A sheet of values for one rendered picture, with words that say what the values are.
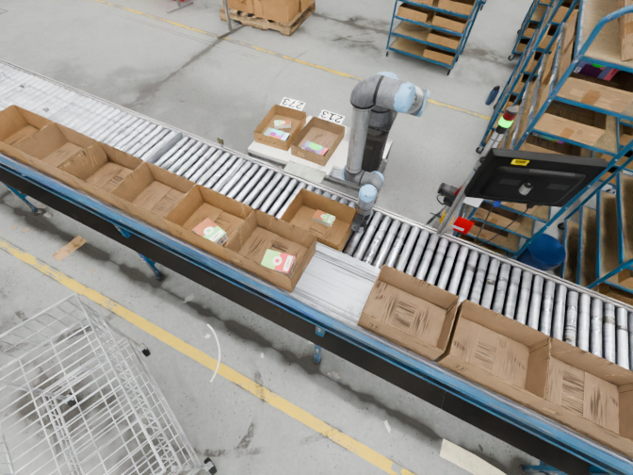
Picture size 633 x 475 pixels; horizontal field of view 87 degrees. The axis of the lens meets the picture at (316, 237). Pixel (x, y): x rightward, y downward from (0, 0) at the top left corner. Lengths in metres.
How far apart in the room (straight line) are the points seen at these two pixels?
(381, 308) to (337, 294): 0.24
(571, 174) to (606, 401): 1.03
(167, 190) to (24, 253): 1.76
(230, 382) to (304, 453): 0.67
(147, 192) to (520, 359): 2.28
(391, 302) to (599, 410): 1.00
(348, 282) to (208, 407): 1.34
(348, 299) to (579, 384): 1.13
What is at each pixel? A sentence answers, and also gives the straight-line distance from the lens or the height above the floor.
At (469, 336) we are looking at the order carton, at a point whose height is 0.89.
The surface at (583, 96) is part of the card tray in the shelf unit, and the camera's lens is 2.21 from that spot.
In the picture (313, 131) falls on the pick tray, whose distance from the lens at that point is 2.80.
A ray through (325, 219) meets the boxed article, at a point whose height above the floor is 0.79.
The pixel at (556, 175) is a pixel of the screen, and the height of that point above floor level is 1.48.
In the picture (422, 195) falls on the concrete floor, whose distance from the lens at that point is 3.52.
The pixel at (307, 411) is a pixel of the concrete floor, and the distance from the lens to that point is 2.51.
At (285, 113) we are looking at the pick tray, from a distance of 2.94.
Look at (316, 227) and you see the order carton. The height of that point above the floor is 0.75.
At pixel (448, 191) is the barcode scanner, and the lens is 2.07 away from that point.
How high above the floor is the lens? 2.50
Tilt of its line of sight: 56 degrees down
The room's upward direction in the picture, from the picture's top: 3 degrees clockwise
